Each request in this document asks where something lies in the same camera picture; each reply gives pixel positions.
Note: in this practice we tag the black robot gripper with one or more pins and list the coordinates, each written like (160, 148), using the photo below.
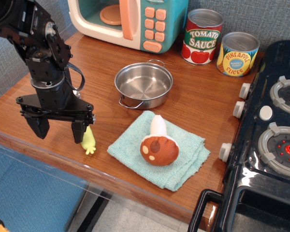
(56, 100)

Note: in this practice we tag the spoon with yellow-green handle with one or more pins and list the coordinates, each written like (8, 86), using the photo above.
(88, 143)

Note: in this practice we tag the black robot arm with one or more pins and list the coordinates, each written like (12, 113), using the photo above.
(32, 32)

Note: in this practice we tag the toy microwave teal and cream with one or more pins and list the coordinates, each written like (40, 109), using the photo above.
(147, 25)

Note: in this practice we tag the stainless steel pan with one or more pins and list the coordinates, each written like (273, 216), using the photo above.
(143, 85)

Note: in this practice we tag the plush brown mushroom toy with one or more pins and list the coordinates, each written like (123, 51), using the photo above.
(158, 148)

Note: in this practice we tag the light blue cloth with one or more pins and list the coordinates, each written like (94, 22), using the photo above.
(192, 153)

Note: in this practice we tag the tomato sauce can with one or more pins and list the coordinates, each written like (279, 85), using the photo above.
(203, 30)

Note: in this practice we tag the pineapple slices can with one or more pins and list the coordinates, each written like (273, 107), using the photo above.
(237, 53)

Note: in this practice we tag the black toy stove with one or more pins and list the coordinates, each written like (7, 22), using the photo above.
(256, 193)

